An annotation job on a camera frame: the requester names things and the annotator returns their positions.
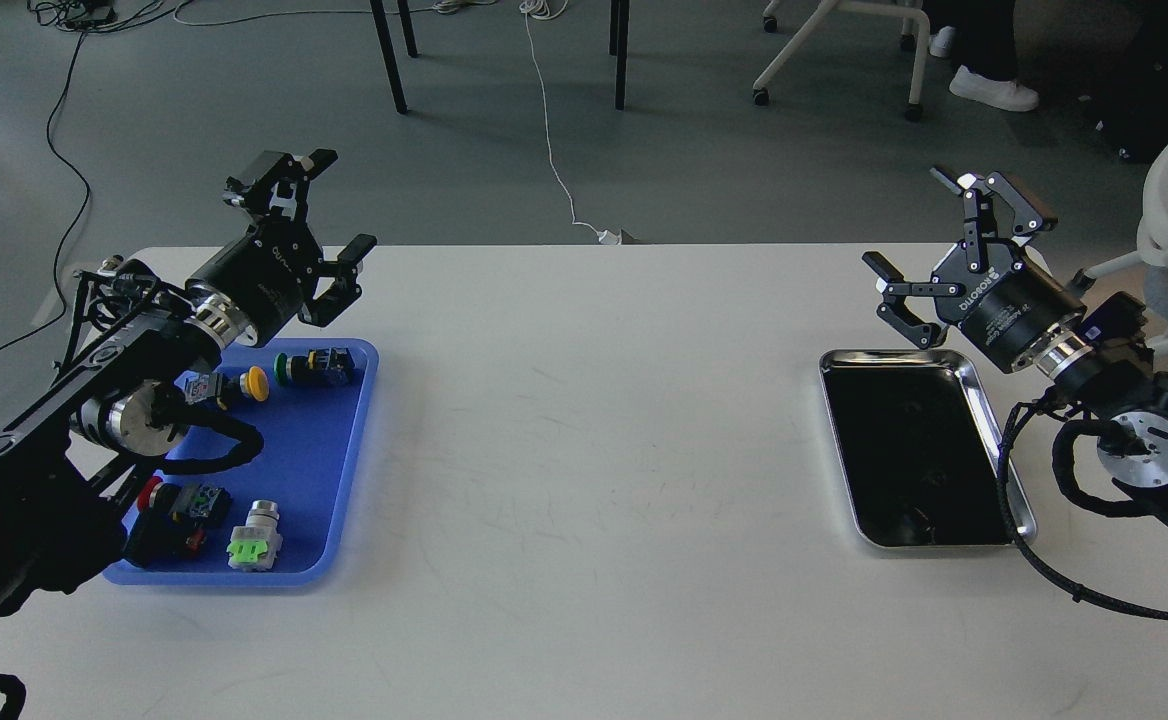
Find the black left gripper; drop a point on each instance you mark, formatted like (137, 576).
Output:
(276, 272)

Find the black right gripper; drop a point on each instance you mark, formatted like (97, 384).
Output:
(1002, 300)

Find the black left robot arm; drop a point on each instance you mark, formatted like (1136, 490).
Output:
(74, 460)

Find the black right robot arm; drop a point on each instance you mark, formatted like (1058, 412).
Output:
(1110, 455)

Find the white sneaker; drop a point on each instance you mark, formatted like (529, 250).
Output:
(1005, 95)

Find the shiny metal tray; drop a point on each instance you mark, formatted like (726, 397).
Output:
(919, 444)

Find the black equipment case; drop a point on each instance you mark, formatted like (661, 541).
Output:
(1130, 106)

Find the white rolling chair base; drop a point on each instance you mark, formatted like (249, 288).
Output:
(822, 49)

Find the green push button switch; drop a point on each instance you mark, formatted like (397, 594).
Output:
(320, 367)

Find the yellow push button switch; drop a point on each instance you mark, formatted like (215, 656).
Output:
(226, 390)

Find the red push button switch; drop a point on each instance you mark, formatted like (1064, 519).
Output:
(192, 504)

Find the silver green selector switch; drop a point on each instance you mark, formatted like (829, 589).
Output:
(256, 544)

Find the black red emergency switch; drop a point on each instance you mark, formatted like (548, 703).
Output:
(156, 537)

